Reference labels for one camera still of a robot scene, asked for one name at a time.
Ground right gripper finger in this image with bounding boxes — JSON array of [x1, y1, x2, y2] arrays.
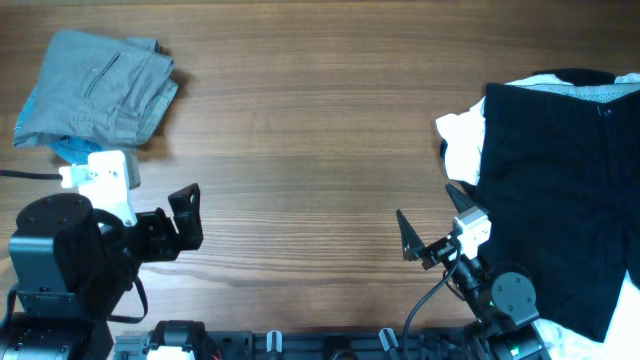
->
[[445, 184, 480, 214], [396, 209, 425, 261]]

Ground grey cotton shorts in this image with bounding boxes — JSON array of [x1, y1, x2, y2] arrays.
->
[[14, 30, 178, 147]]

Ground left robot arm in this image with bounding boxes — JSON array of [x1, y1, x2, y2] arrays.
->
[[1, 184, 203, 359]]

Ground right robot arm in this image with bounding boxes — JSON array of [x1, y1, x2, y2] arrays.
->
[[380, 184, 550, 359]]

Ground white garment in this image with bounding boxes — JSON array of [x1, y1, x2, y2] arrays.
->
[[435, 73, 639, 359]]

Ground black shorts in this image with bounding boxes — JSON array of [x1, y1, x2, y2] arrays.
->
[[460, 69, 639, 343]]

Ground folded blue denim shorts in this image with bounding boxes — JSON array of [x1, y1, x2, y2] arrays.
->
[[14, 89, 106, 165]]

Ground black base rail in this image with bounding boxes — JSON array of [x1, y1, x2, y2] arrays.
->
[[113, 321, 471, 360]]

